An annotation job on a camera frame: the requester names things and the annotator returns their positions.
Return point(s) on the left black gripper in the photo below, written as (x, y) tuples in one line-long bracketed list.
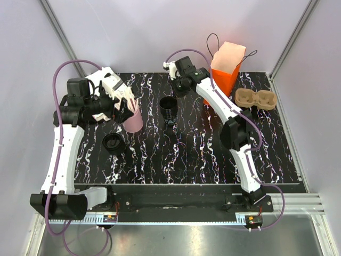
[(120, 115)]

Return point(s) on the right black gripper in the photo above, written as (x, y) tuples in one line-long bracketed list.
[(180, 94)]

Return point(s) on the orange paper bag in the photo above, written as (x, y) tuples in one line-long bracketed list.
[(226, 62)]

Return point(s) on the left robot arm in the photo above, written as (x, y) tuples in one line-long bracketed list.
[(57, 199)]

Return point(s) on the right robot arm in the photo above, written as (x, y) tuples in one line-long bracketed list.
[(236, 130)]

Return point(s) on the black coffee cup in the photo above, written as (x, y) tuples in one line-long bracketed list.
[(169, 109)]

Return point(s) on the pink straw holder cup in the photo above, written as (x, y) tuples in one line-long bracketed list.
[(134, 123)]

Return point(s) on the black cup lid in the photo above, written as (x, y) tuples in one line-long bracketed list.
[(114, 143)]

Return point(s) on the white napkin stack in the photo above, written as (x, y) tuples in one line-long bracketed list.
[(101, 116)]

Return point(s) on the bottom pulp cup carrier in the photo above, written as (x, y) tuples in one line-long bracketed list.
[(263, 99)]

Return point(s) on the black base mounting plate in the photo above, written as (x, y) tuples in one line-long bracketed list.
[(176, 204)]

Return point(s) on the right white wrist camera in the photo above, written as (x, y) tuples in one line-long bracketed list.
[(171, 68)]

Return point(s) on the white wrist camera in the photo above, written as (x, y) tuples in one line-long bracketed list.
[(111, 82), (171, 68)]

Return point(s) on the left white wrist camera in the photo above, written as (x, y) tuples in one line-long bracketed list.
[(111, 82)]

